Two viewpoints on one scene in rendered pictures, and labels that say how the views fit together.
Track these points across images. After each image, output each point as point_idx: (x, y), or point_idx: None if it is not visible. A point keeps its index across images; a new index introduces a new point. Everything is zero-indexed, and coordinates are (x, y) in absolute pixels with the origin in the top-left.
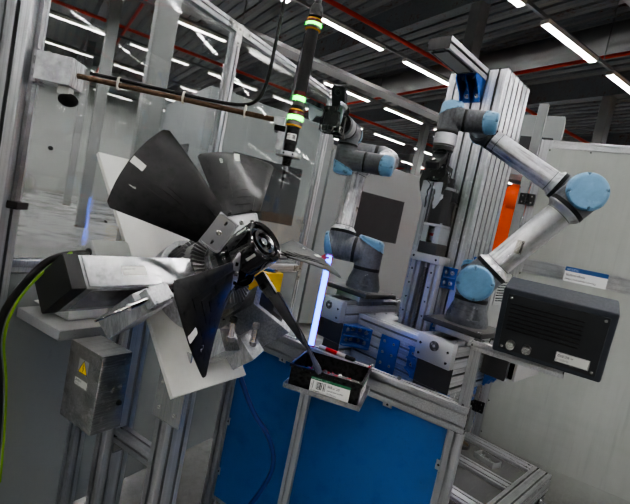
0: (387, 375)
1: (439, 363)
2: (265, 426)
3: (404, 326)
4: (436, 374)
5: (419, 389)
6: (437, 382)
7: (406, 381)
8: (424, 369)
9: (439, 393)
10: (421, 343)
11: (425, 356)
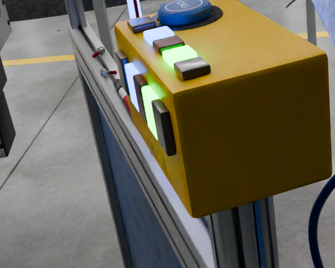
0: (105, 61)
1: (7, 30)
2: None
3: None
4: None
5: (100, 41)
6: None
7: (91, 53)
8: None
9: (77, 38)
10: None
11: (1, 38)
